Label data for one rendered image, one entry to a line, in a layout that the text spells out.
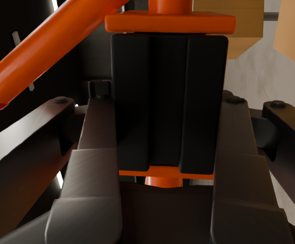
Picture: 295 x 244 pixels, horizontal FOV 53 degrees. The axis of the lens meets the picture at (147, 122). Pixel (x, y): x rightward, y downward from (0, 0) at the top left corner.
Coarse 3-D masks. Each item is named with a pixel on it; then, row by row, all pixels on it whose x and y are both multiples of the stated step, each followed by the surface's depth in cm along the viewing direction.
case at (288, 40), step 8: (288, 0) 33; (280, 8) 35; (288, 8) 33; (280, 16) 35; (288, 16) 32; (280, 24) 35; (288, 24) 32; (280, 32) 35; (288, 32) 32; (280, 40) 35; (288, 40) 32; (280, 48) 34; (288, 48) 32; (288, 56) 32
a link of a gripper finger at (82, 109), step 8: (72, 112) 14; (80, 112) 14; (64, 120) 13; (72, 120) 13; (80, 120) 14; (64, 128) 13; (72, 128) 14; (80, 128) 14; (64, 136) 14; (72, 136) 14
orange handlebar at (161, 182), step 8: (152, 0) 14; (160, 0) 14; (168, 0) 14; (176, 0) 14; (184, 0) 14; (152, 8) 14; (160, 8) 14; (168, 8) 14; (176, 8) 14; (184, 8) 14; (152, 184) 18; (160, 184) 17; (168, 184) 17; (176, 184) 18
